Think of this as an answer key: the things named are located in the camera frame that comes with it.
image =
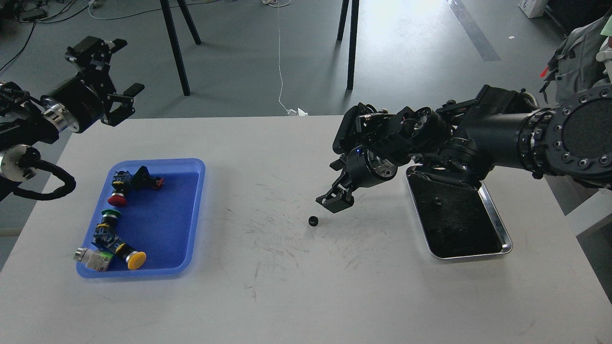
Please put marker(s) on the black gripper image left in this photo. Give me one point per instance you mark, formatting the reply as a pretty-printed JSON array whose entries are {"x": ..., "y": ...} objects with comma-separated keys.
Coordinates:
[{"x": 76, "y": 103}]

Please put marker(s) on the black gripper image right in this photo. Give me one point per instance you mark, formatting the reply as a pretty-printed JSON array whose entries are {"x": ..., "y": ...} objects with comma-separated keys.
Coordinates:
[{"x": 362, "y": 169}]

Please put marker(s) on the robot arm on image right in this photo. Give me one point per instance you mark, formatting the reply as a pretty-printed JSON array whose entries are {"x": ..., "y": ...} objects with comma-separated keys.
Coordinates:
[{"x": 459, "y": 144}]

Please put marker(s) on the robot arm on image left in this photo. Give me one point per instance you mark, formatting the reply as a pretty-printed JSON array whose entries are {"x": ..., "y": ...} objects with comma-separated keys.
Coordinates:
[{"x": 22, "y": 126}]

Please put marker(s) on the silver metal tray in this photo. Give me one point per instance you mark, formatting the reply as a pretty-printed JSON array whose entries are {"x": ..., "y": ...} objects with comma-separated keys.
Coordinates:
[{"x": 466, "y": 227}]

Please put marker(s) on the blue plastic tray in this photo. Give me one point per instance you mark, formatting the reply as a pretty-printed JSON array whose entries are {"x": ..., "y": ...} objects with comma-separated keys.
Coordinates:
[{"x": 161, "y": 223}]

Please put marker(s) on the black red connector part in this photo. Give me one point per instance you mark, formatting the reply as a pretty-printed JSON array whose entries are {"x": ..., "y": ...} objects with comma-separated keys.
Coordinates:
[{"x": 143, "y": 180}]

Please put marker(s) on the black tripod legs right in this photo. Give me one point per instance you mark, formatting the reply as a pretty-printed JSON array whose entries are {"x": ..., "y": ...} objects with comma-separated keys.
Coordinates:
[{"x": 354, "y": 6}]

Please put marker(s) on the white green connector block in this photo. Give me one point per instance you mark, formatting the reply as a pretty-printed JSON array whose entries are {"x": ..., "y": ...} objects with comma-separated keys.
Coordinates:
[{"x": 93, "y": 259}]

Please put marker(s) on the grey backpack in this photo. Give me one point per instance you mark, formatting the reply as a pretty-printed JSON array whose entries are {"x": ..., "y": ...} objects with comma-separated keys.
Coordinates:
[{"x": 573, "y": 66}]

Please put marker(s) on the white office chair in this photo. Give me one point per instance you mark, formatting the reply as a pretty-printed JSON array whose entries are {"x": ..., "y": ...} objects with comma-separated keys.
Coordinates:
[{"x": 604, "y": 56}]

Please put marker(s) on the red push button switch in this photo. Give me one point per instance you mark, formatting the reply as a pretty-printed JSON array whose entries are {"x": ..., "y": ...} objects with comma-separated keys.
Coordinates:
[{"x": 121, "y": 184}]

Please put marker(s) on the green push button switch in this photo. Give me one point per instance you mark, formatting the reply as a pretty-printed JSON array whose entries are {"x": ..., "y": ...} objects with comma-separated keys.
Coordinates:
[{"x": 110, "y": 217}]

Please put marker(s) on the blue black switch body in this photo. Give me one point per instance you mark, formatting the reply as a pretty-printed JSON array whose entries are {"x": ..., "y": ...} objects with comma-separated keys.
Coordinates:
[{"x": 105, "y": 237}]

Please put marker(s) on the yellow push button switch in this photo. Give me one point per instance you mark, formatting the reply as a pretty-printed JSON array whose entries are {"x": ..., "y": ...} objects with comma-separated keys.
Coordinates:
[{"x": 133, "y": 258}]

